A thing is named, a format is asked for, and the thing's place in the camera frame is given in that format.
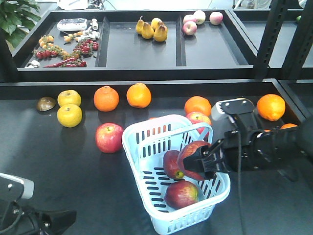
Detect pink apple back middle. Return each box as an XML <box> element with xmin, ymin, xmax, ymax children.
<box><xmin>193</xmin><ymin>10</ymin><xmax>206</xmax><ymax>25</ymax></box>

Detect black wooden produce stand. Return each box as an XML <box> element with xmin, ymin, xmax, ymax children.
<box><xmin>0</xmin><ymin>12</ymin><xmax>305</xmax><ymax>235</ymax></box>

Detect green potted plant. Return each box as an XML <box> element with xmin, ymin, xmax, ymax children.
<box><xmin>0</xmin><ymin>0</ymin><xmax>41</xmax><ymax>48</ymax></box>

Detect yellow pear apple lower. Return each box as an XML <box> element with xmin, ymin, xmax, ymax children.
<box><xmin>57</xmin><ymin>104</ymin><xmax>83</xmax><ymax>128</ymax></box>

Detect white garlic bulb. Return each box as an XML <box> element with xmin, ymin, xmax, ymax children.
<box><xmin>25</xmin><ymin>60</ymin><xmax>41</xmax><ymax>69</ymax></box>

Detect red yellow apple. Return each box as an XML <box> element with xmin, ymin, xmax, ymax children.
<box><xmin>164</xmin><ymin>180</ymin><xmax>198</xmax><ymax>210</ymax></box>
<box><xmin>163</xmin><ymin>150</ymin><xmax>184</xmax><ymax>180</ymax></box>
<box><xmin>177</xmin><ymin>141</ymin><xmax>211</xmax><ymax>181</ymax></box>

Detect red chili pepper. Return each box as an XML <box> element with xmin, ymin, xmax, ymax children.
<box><xmin>44</xmin><ymin>57</ymin><xmax>76</xmax><ymax>68</ymax></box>

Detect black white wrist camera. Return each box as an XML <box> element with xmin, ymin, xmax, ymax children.
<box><xmin>0</xmin><ymin>173</ymin><xmax>35</xmax><ymax>202</ymax></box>

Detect small orange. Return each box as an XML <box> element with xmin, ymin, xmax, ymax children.
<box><xmin>146</xmin><ymin>117</ymin><xmax>171</xmax><ymax>137</ymax></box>
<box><xmin>280</xmin><ymin>123</ymin><xmax>298</xmax><ymax>129</ymax></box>

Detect large orange right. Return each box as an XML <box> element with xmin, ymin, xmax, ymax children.
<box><xmin>257</xmin><ymin>94</ymin><xmax>286</xmax><ymax>121</ymax></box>

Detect small orange centre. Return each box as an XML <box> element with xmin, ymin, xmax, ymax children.
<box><xmin>146</xmin><ymin>117</ymin><xmax>171</xmax><ymax>137</ymax></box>

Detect orange with knob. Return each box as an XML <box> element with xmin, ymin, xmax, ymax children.
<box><xmin>93</xmin><ymin>85</ymin><xmax>119</xmax><ymax>112</ymax></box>
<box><xmin>126</xmin><ymin>83</ymin><xmax>152</xmax><ymax>109</ymax></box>

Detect black upright post right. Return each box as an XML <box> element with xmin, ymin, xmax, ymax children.
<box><xmin>281</xmin><ymin>0</ymin><xmax>313</xmax><ymax>80</ymax></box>

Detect pink apple back right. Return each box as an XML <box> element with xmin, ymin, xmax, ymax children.
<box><xmin>209</xmin><ymin>11</ymin><xmax>223</xmax><ymax>25</ymax></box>

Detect orange with knob left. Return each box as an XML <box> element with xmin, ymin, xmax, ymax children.
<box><xmin>93</xmin><ymin>85</ymin><xmax>119</xmax><ymax>112</ymax></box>

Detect yellow pear apple upper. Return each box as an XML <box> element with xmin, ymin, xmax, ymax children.
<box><xmin>57</xmin><ymin>90</ymin><xmax>81</xmax><ymax>107</ymax></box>

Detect white small parts pile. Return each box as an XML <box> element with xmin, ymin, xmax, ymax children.
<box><xmin>76</xmin><ymin>18</ymin><xmax>100</xmax><ymax>42</ymax></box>

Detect yellow pear apple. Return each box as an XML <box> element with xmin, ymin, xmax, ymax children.
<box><xmin>57</xmin><ymin>90</ymin><xmax>81</xmax><ymax>107</ymax></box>
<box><xmin>57</xmin><ymin>104</ymin><xmax>83</xmax><ymax>128</ymax></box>

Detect brown half shell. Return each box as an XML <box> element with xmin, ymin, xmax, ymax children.
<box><xmin>36</xmin><ymin>96</ymin><xmax>56</xmax><ymax>111</ymax></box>

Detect small orange lower right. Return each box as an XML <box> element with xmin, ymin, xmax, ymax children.
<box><xmin>280</xmin><ymin>123</ymin><xmax>298</xmax><ymax>129</ymax></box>

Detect pink apple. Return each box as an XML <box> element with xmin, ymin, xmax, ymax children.
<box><xmin>209</xmin><ymin>11</ymin><xmax>223</xmax><ymax>25</ymax></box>
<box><xmin>193</xmin><ymin>10</ymin><xmax>206</xmax><ymax>25</ymax></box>
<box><xmin>182</xmin><ymin>21</ymin><xmax>197</xmax><ymax>36</ymax></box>

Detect red apple far left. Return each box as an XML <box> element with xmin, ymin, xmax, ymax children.
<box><xmin>95</xmin><ymin>123</ymin><xmax>124</xmax><ymax>153</ymax></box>

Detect pink apple back left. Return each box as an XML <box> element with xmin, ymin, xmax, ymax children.
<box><xmin>182</xmin><ymin>21</ymin><xmax>197</xmax><ymax>36</ymax></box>

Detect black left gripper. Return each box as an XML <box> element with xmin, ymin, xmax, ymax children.
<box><xmin>0</xmin><ymin>200</ymin><xmax>77</xmax><ymax>235</ymax></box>

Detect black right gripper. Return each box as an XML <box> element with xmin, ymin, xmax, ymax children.
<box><xmin>182</xmin><ymin>114</ymin><xmax>262</xmax><ymax>180</ymax></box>

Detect red apple middle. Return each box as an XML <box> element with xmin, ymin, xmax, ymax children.
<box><xmin>186</xmin><ymin>112</ymin><xmax>212</xmax><ymax>126</ymax></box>

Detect orange behind middle apple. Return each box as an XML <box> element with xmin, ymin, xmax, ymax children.
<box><xmin>184</xmin><ymin>96</ymin><xmax>211</xmax><ymax>116</ymax></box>

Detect yellow brown pears group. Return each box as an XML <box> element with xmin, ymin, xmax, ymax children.
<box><xmin>135</xmin><ymin>16</ymin><xmax>168</xmax><ymax>43</ymax></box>

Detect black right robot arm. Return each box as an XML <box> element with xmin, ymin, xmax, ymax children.
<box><xmin>182</xmin><ymin>113</ymin><xmax>313</xmax><ymax>179</ymax></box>

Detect light blue plastic basket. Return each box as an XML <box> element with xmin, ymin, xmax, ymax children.
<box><xmin>121</xmin><ymin>114</ymin><xmax>231</xmax><ymax>235</ymax></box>

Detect white electronic device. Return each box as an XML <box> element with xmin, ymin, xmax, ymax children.
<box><xmin>57</xmin><ymin>18</ymin><xmax>88</xmax><ymax>31</ymax></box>

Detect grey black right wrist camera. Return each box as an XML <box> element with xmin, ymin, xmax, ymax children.
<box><xmin>211</xmin><ymin>97</ymin><xmax>255</xmax><ymax>121</ymax></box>

